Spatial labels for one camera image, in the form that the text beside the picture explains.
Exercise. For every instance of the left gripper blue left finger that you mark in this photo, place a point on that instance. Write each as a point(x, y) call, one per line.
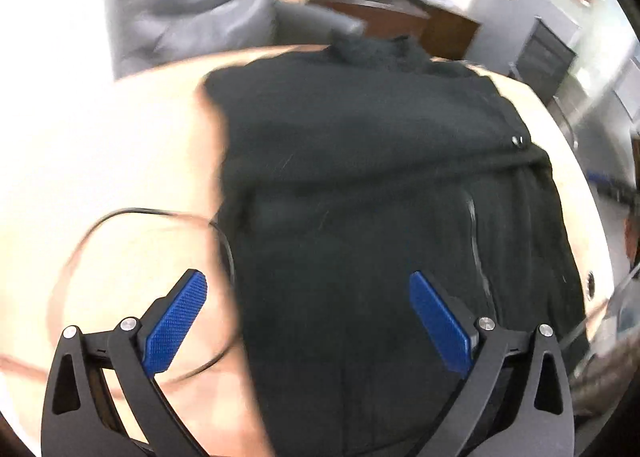
point(79, 415)

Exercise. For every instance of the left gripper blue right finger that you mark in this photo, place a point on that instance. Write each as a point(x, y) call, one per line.
point(513, 398)

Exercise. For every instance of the black fleece zip jacket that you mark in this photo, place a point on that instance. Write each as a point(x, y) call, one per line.
point(346, 171)

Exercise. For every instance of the black mesh office chair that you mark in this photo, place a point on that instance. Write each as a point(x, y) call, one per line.
point(543, 63)

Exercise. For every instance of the dark wooden cabinet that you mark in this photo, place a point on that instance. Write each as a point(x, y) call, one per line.
point(444, 33)

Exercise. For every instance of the grey leather armchair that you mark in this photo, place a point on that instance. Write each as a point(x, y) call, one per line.
point(146, 34)

